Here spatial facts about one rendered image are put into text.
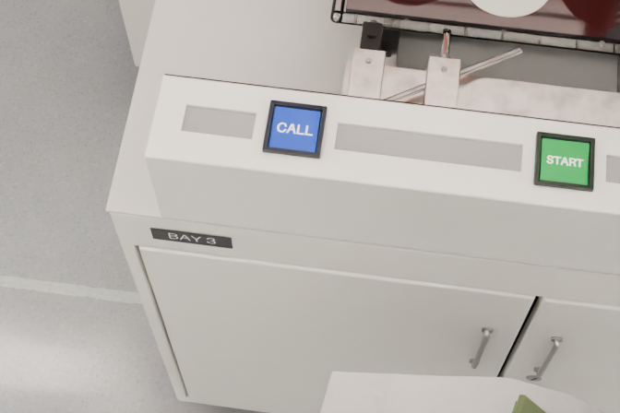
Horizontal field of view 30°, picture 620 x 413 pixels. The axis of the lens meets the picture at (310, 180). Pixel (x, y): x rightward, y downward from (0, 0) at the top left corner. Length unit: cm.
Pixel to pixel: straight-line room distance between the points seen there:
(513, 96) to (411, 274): 23
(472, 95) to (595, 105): 13
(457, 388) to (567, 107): 32
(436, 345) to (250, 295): 25
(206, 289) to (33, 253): 79
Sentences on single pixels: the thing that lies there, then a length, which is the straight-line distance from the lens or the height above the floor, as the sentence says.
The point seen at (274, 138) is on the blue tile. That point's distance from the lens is 112.
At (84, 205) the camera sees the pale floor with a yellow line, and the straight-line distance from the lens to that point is 219.
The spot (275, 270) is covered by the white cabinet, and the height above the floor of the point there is 71.
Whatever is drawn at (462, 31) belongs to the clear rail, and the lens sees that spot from 127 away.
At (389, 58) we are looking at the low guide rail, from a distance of 130.
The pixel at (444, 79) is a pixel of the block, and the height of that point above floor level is 91.
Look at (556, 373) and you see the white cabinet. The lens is 157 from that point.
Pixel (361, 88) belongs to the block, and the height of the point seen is 91.
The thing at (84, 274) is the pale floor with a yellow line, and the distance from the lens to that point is 213.
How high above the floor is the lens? 194
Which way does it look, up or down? 63 degrees down
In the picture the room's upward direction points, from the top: straight up
